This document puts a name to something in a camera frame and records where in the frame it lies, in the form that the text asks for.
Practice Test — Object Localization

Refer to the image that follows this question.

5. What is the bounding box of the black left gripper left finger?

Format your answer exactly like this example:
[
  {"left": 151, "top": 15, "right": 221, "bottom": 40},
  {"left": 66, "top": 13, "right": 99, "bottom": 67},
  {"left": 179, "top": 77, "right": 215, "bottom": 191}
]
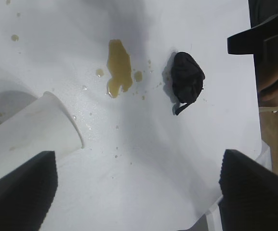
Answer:
[{"left": 0, "top": 150, "right": 58, "bottom": 231}]

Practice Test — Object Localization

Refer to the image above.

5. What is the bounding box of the white paper cup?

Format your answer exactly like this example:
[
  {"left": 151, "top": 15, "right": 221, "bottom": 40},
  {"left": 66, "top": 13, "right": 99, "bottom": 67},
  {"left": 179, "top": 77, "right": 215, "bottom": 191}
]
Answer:
[{"left": 0, "top": 90, "right": 85, "bottom": 183}]

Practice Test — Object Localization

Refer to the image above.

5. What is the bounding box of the white table cover sheet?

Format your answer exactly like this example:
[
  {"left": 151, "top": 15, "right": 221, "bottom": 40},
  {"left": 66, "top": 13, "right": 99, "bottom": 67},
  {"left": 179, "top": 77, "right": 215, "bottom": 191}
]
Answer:
[{"left": 0, "top": 0, "right": 272, "bottom": 231}]

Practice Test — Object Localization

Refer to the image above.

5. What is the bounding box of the brown liquid puddle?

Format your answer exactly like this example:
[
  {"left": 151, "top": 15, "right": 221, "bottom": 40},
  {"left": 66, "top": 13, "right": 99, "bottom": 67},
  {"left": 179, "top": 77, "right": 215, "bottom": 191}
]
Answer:
[{"left": 106, "top": 39, "right": 133, "bottom": 99}]

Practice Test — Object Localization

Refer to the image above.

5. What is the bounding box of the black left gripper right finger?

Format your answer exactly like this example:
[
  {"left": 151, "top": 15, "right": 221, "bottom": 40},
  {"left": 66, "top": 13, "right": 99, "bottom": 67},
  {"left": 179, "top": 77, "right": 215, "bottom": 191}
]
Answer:
[{"left": 218, "top": 148, "right": 278, "bottom": 231}]

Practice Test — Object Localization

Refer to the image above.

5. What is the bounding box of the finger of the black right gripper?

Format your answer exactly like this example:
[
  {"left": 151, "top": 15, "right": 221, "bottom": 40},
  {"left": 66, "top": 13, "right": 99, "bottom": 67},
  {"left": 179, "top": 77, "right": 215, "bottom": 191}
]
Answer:
[{"left": 227, "top": 13, "right": 278, "bottom": 64}]

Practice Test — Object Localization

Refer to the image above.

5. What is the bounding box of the black cloth rag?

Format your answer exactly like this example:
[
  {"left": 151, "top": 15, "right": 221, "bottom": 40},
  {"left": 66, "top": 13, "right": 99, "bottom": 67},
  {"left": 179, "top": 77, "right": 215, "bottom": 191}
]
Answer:
[{"left": 170, "top": 51, "right": 206, "bottom": 116}]

